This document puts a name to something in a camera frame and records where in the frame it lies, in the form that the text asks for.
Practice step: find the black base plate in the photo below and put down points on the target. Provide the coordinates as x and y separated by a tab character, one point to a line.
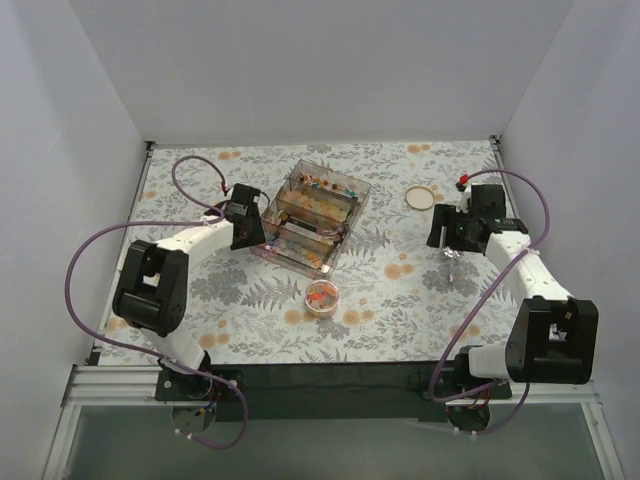
172	385
474	413

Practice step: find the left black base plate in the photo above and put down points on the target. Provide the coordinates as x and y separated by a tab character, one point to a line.
172	385

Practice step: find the clear compartment candy box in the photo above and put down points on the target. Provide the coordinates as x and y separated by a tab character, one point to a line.
311	217

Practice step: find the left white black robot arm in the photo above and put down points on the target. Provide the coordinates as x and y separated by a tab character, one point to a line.
152	291

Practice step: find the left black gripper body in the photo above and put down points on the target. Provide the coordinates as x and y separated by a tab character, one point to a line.
252	230

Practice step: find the floral patterned table mat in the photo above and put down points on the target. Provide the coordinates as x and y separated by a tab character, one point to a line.
399	299

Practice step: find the aluminium frame rail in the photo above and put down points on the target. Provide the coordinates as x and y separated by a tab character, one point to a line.
135	386

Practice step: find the silver metal scoop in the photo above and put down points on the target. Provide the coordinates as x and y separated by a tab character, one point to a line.
450	254

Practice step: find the round wooden jar lid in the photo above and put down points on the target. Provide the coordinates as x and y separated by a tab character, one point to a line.
420	198

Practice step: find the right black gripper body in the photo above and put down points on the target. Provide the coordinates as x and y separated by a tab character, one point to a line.
439	228

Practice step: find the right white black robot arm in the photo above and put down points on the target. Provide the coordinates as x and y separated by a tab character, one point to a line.
553	336

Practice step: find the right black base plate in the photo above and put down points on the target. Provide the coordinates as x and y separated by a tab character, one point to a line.
474	413

